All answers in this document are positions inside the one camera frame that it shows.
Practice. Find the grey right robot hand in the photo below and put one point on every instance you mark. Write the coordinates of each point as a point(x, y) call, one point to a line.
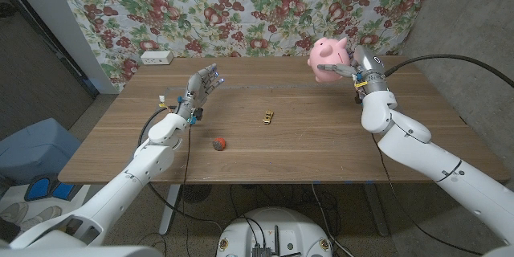
point(371, 72)

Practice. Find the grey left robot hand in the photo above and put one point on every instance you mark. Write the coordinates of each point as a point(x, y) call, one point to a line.
point(198, 88)

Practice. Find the pink plastic piggy bank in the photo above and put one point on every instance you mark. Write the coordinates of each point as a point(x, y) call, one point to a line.
point(327, 54)

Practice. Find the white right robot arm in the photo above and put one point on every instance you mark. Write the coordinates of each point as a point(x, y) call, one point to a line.
point(425, 156)

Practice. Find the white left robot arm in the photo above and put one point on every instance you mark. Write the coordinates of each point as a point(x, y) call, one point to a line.
point(142, 168)

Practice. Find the orange and grey ball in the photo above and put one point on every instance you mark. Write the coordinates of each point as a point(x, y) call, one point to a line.
point(219, 144)

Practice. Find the yellow toy car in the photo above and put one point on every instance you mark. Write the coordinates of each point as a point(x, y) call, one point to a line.
point(268, 117)

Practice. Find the white power strip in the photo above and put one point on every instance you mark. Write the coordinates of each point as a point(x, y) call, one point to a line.
point(156, 58)

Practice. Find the fruit print backdrop cloth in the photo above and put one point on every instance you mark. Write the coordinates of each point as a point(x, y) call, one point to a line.
point(249, 12)

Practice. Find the round black floor fan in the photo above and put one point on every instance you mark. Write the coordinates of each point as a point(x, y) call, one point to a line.
point(196, 192)

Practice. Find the white table leg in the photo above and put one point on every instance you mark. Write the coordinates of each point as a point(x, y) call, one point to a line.
point(168, 209)

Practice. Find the grey table leg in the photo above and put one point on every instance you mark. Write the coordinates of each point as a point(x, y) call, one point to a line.
point(376, 209)

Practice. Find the white robot torso base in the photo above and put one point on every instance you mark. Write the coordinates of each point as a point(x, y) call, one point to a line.
point(277, 229)

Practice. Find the blue-grey plastic bin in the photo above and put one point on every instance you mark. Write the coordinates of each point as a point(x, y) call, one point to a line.
point(36, 148)

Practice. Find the blue and black foot pedal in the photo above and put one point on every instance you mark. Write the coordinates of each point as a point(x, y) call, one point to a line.
point(40, 188)

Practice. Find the beige sneaker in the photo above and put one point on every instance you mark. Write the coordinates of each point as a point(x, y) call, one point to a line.
point(42, 217)
point(14, 213)

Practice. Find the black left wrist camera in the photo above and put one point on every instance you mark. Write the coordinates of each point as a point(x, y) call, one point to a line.
point(197, 115)

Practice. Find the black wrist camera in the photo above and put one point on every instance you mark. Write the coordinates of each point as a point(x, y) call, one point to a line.
point(357, 97)
point(197, 115)

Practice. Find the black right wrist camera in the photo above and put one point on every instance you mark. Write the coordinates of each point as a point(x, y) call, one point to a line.
point(357, 97)

